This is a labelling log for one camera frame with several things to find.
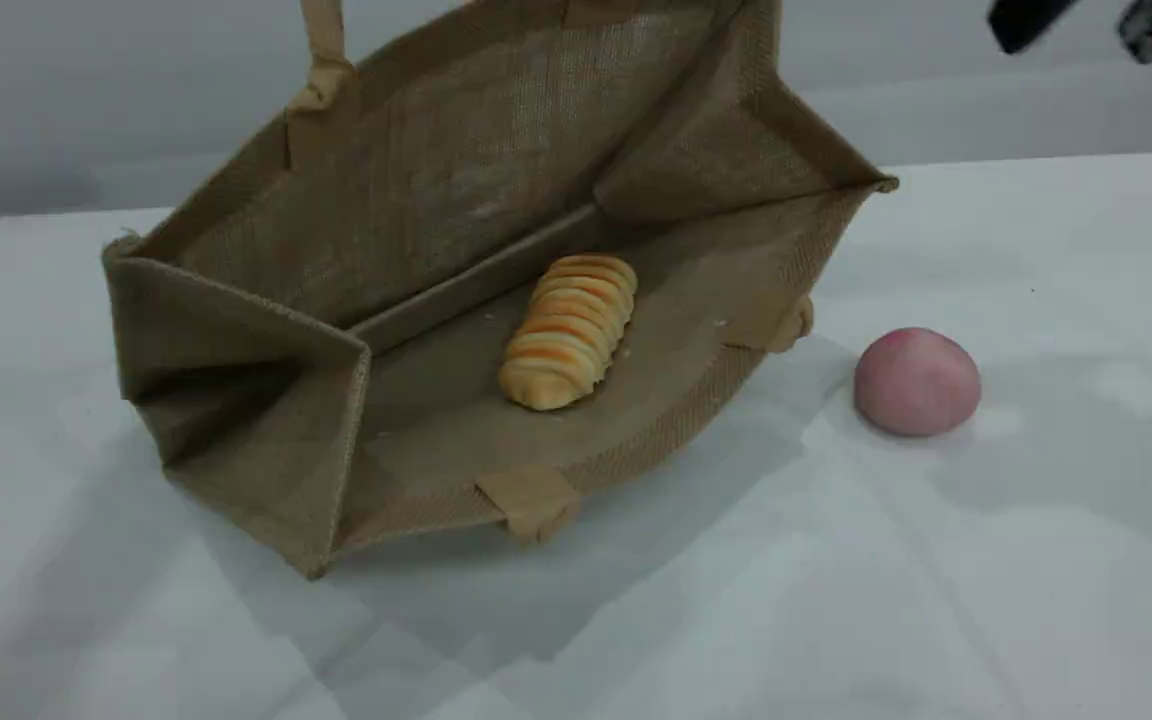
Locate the long ridged orange bread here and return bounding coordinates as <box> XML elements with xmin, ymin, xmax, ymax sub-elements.
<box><xmin>496</xmin><ymin>253</ymin><xmax>640</xmax><ymax>413</ymax></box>

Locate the pink peach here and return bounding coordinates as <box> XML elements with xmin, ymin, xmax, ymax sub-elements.
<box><xmin>853</xmin><ymin>327</ymin><xmax>984</xmax><ymax>440</ymax></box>

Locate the brown jute tote bag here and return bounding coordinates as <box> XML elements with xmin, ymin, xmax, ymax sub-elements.
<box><xmin>101</xmin><ymin>0</ymin><xmax>900</xmax><ymax>582</ymax></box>

